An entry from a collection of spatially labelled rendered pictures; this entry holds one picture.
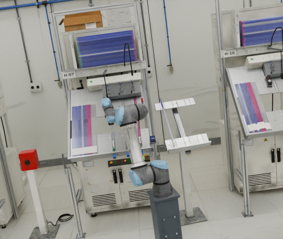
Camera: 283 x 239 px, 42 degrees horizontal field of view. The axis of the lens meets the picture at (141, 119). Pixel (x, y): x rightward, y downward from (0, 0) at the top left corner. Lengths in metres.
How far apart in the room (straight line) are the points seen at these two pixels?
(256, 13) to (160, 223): 2.10
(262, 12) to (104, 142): 1.87
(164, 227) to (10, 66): 3.22
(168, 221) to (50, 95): 2.88
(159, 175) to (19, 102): 3.02
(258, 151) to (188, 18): 2.09
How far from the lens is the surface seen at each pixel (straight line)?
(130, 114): 2.40
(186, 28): 4.82
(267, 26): 3.46
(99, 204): 3.51
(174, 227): 2.61
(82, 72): 3.34
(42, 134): 5.11
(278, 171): 3.62
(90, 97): 3.32
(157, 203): 2.49
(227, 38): 3.56
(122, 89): 3.23
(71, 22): 3.64
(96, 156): 2.99
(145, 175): 2.40
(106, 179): 3.40
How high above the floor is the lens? 1.65
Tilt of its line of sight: 14 degrees down
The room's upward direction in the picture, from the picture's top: 8 degrees counter-clockwise
